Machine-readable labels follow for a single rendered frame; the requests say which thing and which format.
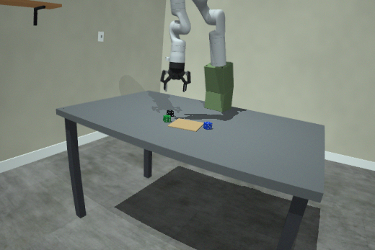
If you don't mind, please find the green die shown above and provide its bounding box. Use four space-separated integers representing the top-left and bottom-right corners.
163 115 171 122

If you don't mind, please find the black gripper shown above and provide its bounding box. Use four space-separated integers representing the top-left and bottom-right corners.
160 62 191 92

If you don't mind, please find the black die with white pips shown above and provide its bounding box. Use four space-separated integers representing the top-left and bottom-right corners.
167 110 174 117

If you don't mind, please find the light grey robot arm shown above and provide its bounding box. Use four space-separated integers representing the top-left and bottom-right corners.
165 0 226 67

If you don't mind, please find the beige square mat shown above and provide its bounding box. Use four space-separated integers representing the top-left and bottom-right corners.
168 118 204 132

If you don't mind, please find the blue die with white pips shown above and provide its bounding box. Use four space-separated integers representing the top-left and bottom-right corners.
203 122 212 130

